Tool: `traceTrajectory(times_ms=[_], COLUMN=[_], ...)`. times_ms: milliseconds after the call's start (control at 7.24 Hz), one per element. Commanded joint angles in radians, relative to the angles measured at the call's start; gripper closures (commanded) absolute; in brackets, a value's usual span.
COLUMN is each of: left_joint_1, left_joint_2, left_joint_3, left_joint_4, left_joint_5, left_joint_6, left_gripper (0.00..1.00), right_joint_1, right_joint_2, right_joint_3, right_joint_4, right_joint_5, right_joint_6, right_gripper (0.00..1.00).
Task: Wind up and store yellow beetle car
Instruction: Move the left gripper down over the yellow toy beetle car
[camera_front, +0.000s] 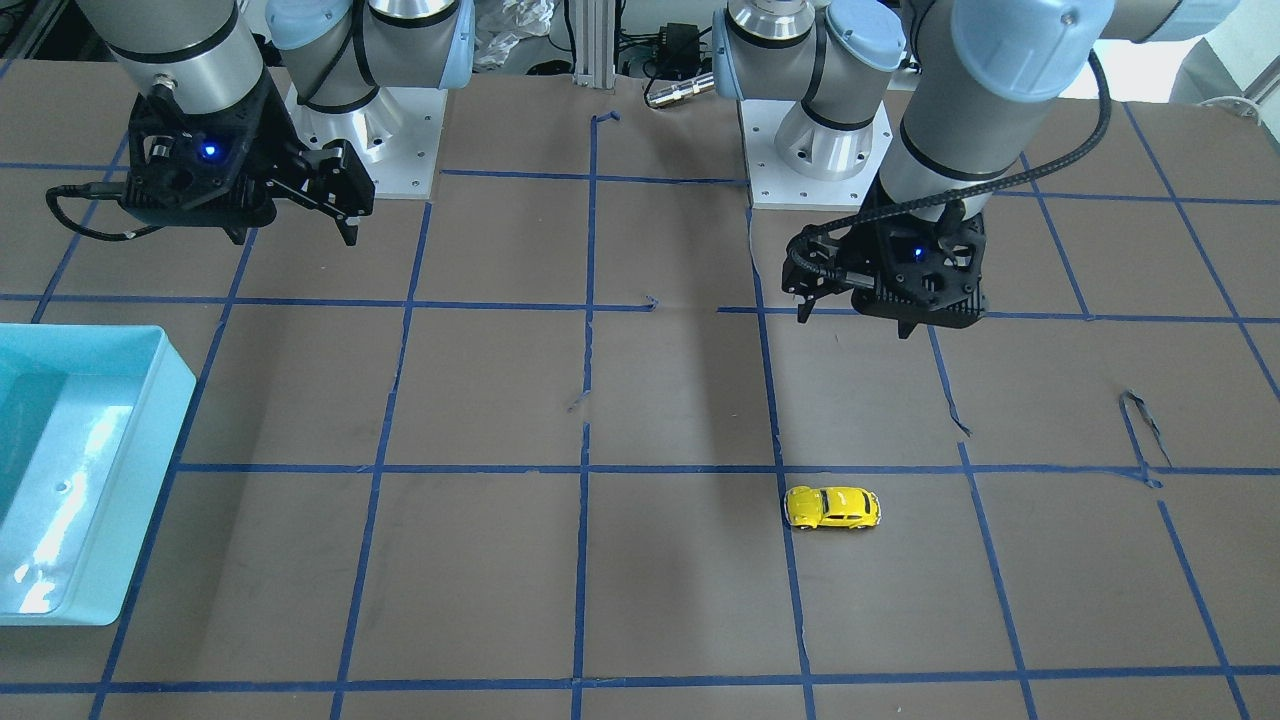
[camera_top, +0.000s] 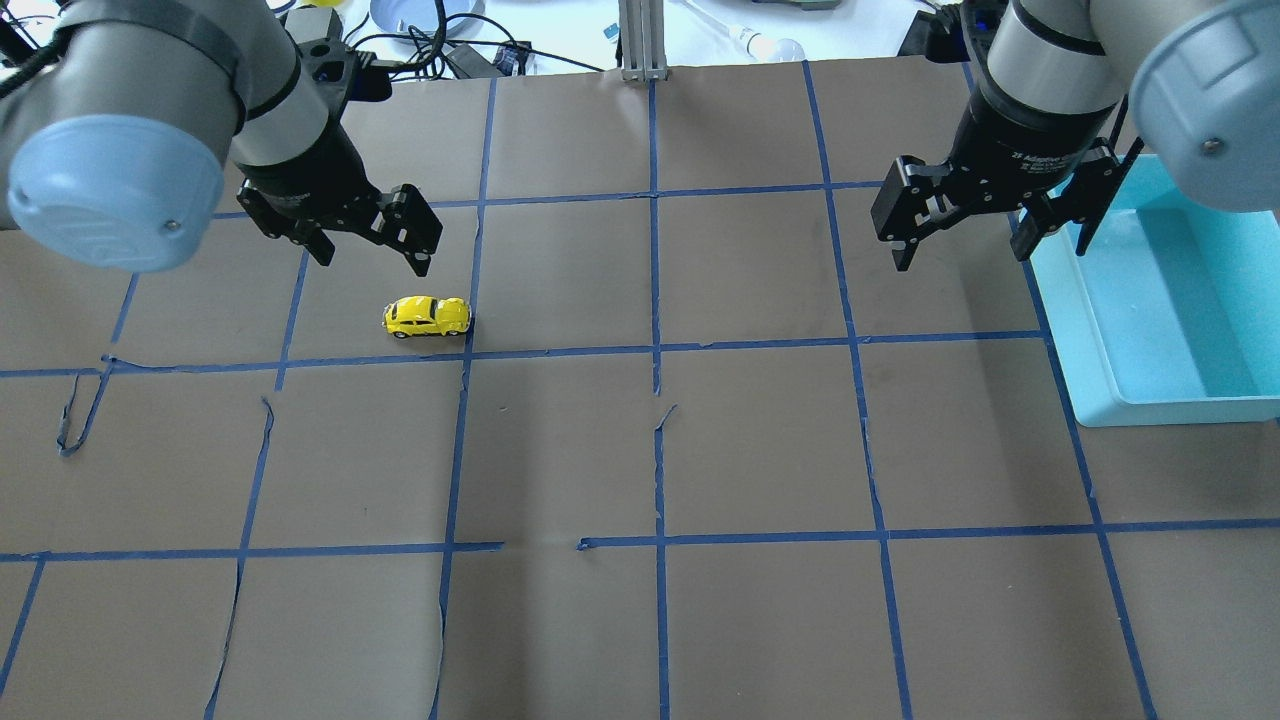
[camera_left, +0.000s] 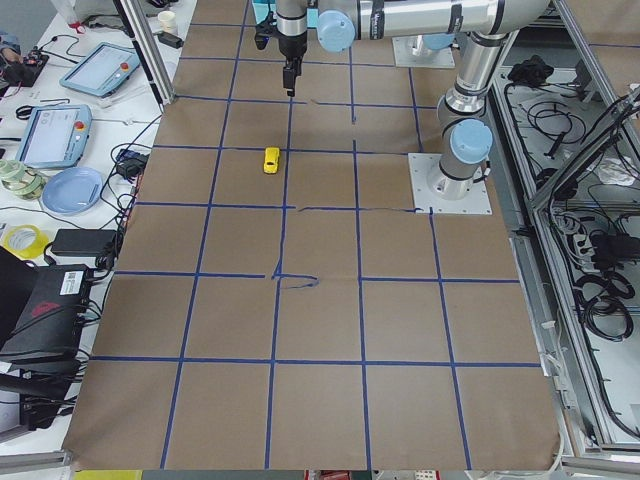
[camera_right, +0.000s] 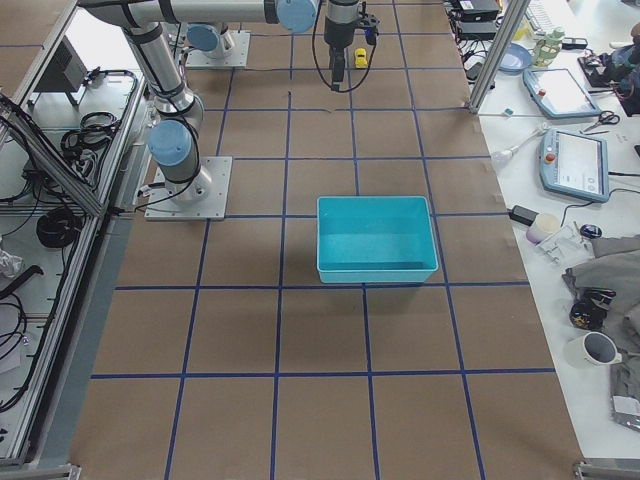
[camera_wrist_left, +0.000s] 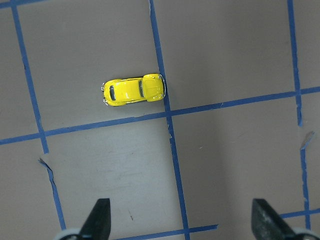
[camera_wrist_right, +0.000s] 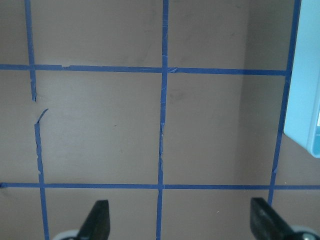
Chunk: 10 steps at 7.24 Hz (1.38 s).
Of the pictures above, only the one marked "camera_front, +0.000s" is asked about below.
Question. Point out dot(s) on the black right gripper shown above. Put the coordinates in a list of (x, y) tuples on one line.
[(277, 152)]

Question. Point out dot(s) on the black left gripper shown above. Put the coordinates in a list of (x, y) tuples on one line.
[(868, 246)]

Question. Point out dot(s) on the yellow beetle toy car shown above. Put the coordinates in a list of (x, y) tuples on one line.
[(808, 507)]

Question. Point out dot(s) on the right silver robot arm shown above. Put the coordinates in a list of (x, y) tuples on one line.
[(339, 54)]

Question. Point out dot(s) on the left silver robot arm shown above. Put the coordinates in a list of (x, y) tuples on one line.
[(1008, 92)]

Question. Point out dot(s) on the black power adapter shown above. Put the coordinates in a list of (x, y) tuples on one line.
[(678, 50)]

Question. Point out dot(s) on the light blue plastic bin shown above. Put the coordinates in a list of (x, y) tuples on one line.
[(90, 417)]

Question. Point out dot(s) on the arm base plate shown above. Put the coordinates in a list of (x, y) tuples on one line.
[(397, 136), (796, 163)]

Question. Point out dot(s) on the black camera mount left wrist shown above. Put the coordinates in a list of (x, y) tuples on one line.
[(936, 267)]

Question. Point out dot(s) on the black camera mount wrist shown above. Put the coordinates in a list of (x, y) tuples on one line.
[(217, 170), (936, 267)]

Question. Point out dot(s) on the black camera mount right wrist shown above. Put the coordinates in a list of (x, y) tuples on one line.
[(217, 170)]

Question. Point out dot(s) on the aluminium frame post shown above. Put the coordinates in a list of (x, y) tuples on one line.
[(594, 43)]

